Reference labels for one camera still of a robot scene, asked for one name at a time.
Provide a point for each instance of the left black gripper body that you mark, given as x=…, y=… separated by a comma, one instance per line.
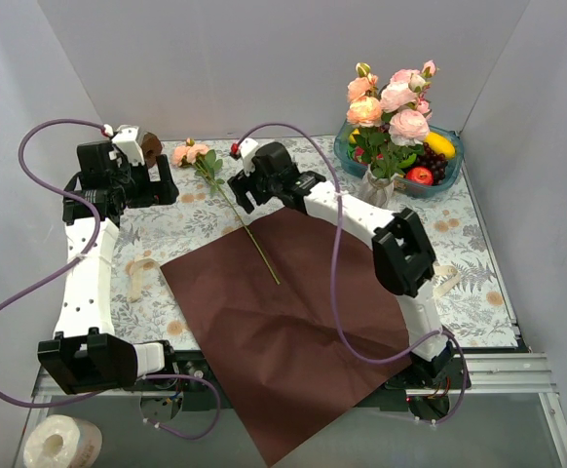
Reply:
x=159, y=182

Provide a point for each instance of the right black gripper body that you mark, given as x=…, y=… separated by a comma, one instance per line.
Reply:
x=252, y=188

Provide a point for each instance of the peach rose stem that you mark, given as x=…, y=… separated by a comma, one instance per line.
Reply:
x=207, y=165
x=365, y=114

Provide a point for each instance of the red wrapping paper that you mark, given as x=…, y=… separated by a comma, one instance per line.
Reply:
x=291, y=358

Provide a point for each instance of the pale pink rose stem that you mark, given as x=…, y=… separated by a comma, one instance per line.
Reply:
x=407, y=127

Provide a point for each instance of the deep pink rose stem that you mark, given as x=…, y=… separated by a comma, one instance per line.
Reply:
x=418, y=82

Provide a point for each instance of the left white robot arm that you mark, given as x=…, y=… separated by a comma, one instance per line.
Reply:
x=85, y=355

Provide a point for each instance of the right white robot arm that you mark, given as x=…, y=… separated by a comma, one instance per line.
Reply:
x=401, y=250

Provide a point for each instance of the white ceramic vase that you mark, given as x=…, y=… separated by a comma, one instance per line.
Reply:
x=377, y=186

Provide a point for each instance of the brown-ended paper roll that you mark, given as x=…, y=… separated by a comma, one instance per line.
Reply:
x=152, y=148

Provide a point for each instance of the teal plastic fruit basket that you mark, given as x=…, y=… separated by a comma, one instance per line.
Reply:
x=449, y=169

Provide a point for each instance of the left yellow mango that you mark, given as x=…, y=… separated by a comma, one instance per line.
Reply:
x=353, y=137

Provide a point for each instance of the yellow mango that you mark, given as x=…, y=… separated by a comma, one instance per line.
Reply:
x=353, y=137
x=440, y=144

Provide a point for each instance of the red apple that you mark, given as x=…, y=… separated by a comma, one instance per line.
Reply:
x=420, y=175

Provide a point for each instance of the dark red grape bunch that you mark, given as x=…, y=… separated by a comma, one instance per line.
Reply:
x=437, y=164

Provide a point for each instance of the right yellow mango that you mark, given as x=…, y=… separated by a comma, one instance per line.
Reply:
x=440, y=144

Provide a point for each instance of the floral patterned table mat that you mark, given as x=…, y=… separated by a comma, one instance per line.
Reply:
x=475, y=310

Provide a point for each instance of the white tissue roll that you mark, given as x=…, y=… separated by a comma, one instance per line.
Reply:
x=62, y=441

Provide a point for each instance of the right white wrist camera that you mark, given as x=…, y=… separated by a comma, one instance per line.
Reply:
x=244, y=151

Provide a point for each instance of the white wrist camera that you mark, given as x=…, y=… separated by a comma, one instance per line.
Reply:
x=128, y=140
x=244, y=151

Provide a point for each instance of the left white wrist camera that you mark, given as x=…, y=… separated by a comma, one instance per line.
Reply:
x=128, y=140

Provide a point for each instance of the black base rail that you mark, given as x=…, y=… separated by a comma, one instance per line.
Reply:
x=422, y=390

